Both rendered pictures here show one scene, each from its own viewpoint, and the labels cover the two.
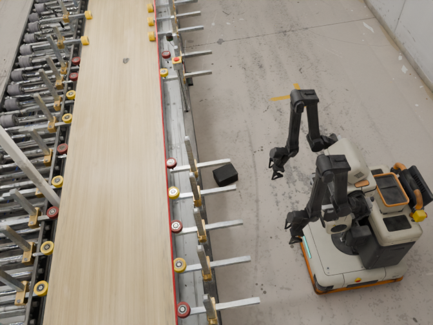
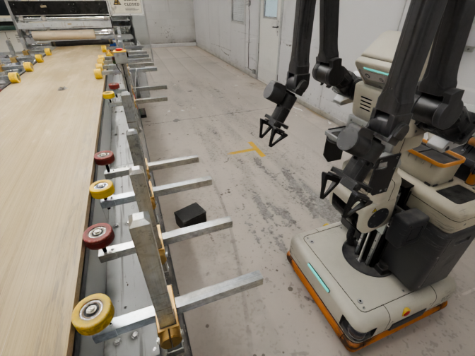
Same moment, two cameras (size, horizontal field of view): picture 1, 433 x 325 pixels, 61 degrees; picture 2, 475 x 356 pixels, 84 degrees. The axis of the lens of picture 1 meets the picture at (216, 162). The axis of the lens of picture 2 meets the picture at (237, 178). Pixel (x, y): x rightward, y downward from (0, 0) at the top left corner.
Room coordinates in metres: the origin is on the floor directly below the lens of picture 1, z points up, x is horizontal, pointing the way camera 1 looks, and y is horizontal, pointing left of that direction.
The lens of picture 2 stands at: (0.43, 0.10, 1.47)
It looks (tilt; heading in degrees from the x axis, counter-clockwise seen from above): 34 degrees down; 341
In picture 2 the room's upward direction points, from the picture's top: straight up
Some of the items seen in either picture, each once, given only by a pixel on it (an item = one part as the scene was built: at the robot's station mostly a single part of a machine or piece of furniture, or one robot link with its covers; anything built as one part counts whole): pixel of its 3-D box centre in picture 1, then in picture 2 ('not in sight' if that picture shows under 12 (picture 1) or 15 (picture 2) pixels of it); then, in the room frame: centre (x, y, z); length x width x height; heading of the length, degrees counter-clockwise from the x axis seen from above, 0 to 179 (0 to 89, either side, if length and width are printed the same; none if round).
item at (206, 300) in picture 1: (210, 311); not in sight; (0.55, 0.14, 0.92); 0.04 x 0.04 x 0.48; 2
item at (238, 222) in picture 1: (209, 227); (170, 237); (1.09, 0.10, 0.81); 0.43 x 0.03 x 0.04; 92
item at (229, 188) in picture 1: (203, 193); (159, 191); (1.34, 0.11, 0.83); 0.43 x 0.03 x 0.04; 92
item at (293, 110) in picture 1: (294, 126); (303, 25); (1.32, -0.45, 1.40); 0.11 x 0.06 x 0.43; 2
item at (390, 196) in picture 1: (387, 193); (425, 160); (1.12, -1.04, 0.87); 0.23 x 0.15 x 0.11; 2
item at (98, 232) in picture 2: (177, 229); (102, 244); (1.08, 0.30, 0.85); 0.08 x 0.08 x 0.11
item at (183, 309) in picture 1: (183, 311); not in sight; (0.58, 0.29, 0.85); 0.08 x 0.08 x 0.11
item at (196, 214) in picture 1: (200, 229); (152, 234); (1.05, 0.15, 0.88); 0.04 x 0.04 x 0.48; 2
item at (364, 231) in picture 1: (341, 224); (374, 216); (1.05, -0.76, 0.68); 0.28 x 0.27 x 0.25; 2
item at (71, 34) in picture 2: not in sight; (80, 34); (5.39, 0.82, 1.05); 1.43 x 0.12 x 0.12; 92
